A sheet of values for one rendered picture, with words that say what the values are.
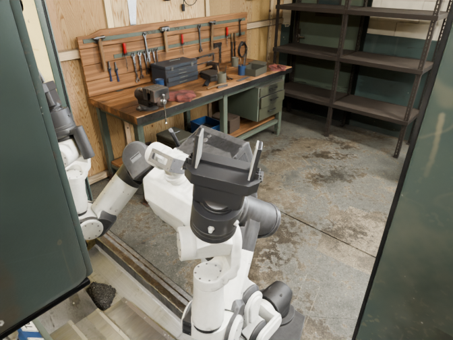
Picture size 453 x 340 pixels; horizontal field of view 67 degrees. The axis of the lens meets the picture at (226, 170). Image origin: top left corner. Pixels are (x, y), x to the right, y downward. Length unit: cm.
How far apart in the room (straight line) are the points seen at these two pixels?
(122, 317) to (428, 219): 117
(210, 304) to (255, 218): 24
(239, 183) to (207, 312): 34
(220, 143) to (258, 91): 284
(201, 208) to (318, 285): 202
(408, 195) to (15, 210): 52
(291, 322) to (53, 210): 191
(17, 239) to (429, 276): 59
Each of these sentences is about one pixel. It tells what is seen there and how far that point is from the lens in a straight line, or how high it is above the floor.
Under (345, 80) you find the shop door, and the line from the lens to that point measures 499.
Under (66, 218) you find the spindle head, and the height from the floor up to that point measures 169.
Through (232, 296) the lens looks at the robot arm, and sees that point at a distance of 86.
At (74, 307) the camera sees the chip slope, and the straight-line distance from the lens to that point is 156.
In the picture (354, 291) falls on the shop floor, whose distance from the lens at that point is 257.
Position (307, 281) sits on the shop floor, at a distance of 255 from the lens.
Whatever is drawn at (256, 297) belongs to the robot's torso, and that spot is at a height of 66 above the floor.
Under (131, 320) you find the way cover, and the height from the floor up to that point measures 71.
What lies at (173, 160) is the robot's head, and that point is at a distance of 86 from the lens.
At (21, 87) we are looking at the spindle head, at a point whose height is 179.
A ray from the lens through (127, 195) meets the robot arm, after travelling 118.
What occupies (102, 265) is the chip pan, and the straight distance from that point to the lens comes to 175.
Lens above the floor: 185
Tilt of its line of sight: 30 degrees down
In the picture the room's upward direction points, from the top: straight up
